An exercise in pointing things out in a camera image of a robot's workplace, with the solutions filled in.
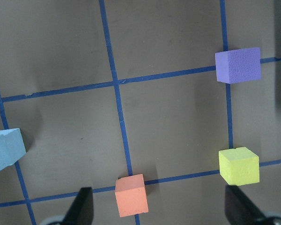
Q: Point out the light blue block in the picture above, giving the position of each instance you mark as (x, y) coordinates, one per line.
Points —
(11, 147)

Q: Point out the orange foam block upper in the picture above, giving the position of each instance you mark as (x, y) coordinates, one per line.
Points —
(131, 196)

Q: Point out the purple foam block left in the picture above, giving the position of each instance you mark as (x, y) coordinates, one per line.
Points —
(238, 66)

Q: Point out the yellow foam block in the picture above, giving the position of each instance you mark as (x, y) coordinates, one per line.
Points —
(239, 166)

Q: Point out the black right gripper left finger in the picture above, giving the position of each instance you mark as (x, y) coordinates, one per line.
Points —
(81, 211)

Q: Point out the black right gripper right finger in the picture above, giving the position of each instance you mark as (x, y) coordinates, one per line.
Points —
(239, 209)

